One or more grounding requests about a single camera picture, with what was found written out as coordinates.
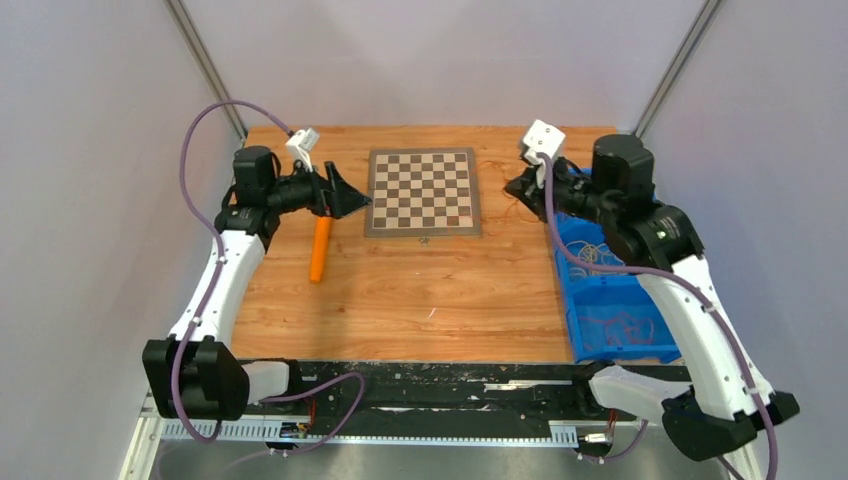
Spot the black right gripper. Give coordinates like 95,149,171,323
503,153,613,227

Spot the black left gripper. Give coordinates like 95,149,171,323
266,159,372,220

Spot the yellow cable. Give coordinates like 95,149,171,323
563,238,627,276

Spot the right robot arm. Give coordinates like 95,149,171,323
505,123,800,461

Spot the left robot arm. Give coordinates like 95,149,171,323
142,146,372,421

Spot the orange plastic carrot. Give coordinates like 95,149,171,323
309,217,334,284

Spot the wooden chessboard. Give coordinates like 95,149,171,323
365,147,482,238

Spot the blue plastic bin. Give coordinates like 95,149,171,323
553,247,681,363

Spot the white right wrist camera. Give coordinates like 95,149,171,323
518,119,566,188

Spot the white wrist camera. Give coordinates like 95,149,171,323
285,127,320,171
518,119,566,188

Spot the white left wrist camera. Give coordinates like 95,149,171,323
285,127,320,171

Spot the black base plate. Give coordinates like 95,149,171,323
239,360,690,439

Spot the right aluminium frame post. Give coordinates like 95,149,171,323
631,0,725,139

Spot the aluminium frame post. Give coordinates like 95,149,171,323
162,0,248,143
631,0,725,139

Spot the white slotted cable duct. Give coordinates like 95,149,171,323
162,422,579,448

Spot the left aluminium frame post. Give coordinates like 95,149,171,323
162,0,248,143

